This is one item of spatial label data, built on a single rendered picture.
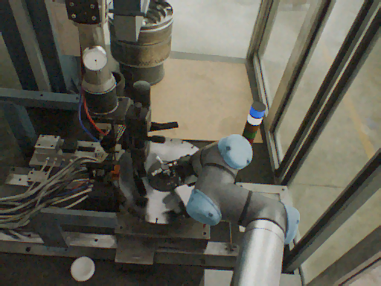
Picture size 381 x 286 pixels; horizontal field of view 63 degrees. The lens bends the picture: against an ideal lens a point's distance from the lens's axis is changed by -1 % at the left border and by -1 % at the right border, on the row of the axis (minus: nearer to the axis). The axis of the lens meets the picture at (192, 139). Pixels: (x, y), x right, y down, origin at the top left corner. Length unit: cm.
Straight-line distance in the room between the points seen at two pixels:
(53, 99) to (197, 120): 65
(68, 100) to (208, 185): 65
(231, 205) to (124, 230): 49
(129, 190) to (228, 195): 43
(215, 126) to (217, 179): 82
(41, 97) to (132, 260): 61
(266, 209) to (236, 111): 97
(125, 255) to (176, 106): 77
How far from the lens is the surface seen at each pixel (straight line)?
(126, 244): 105
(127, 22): 102
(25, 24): 133
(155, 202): 96
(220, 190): 63
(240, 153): 66
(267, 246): 57
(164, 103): 153
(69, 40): 77
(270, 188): 111
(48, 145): 122
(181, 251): 110
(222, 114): 152
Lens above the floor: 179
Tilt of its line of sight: 49 degrees down
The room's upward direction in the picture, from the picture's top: 9 degrees clockwise
